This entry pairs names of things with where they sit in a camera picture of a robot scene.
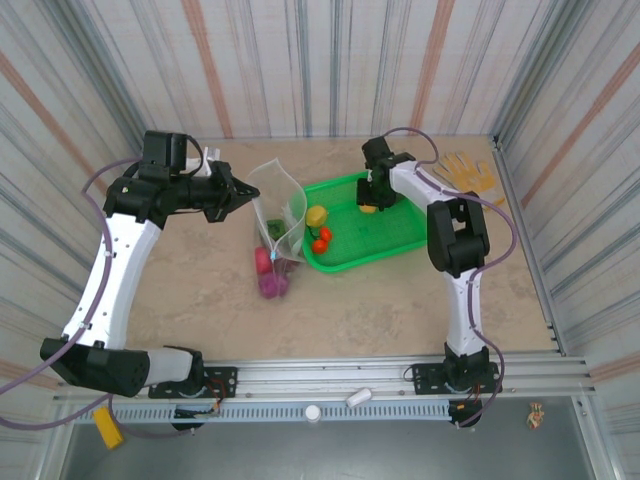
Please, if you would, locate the yellow dotted work glove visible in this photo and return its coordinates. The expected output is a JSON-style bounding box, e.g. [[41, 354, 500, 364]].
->
[[432, 152, 506, 209]]

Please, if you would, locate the clear zip-top bag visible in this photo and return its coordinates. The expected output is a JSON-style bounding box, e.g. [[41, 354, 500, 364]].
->
[[248, 158, 309, 301]]

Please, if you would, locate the small colourful figurine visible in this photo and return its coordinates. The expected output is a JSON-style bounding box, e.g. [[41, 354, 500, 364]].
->
[[525, 402, 546, 432]]

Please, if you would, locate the yellow block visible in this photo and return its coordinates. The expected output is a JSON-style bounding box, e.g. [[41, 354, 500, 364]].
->
[[92, 406, 125, 451]]

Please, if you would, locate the magenta food toy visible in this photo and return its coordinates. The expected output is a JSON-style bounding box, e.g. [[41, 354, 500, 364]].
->
[[258, 272, 292, 301]]

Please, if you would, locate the slotted grey cable duct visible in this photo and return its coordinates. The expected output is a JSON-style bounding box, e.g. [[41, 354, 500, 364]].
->
[[74, 401, 464, 425]]

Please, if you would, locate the pink food toy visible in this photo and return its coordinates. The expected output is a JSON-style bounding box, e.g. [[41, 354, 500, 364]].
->
[[253, 246, 275, 275]]

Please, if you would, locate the red tomato cluster toy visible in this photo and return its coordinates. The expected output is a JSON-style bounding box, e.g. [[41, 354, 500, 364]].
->
[[307, 225, 334, 256]]

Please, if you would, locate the aluminium side frame rail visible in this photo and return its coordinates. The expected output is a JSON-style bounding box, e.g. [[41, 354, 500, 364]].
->
[[492, 133, 569, 357]]

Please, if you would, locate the yellow lemon toy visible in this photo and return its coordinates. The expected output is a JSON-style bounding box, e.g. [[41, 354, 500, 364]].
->
[[305, 204, 330, 229]]

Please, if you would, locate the long aluminium base rail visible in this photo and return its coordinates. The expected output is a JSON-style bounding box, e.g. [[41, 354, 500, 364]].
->
[[52, 353, 599, 401]]

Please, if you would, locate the green perforated plastic basket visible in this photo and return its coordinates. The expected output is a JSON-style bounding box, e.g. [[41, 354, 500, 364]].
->
[[301, 171, 430, 275]]

